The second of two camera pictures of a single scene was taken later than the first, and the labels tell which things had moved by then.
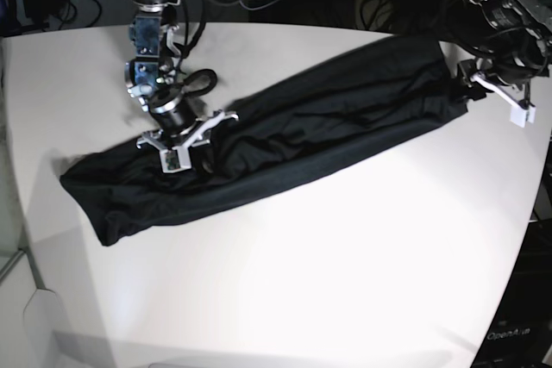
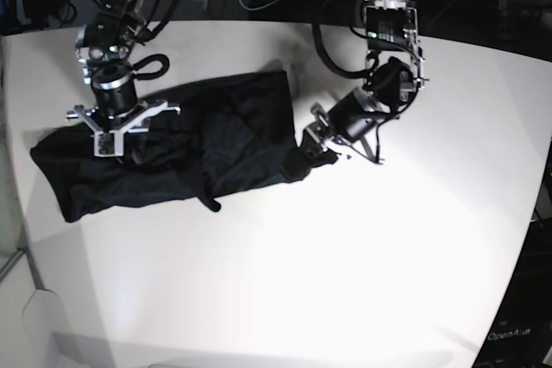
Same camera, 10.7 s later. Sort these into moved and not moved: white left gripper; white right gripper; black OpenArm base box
Moved: white right gripper; white left gripper
Not moved: black OpenArm base box
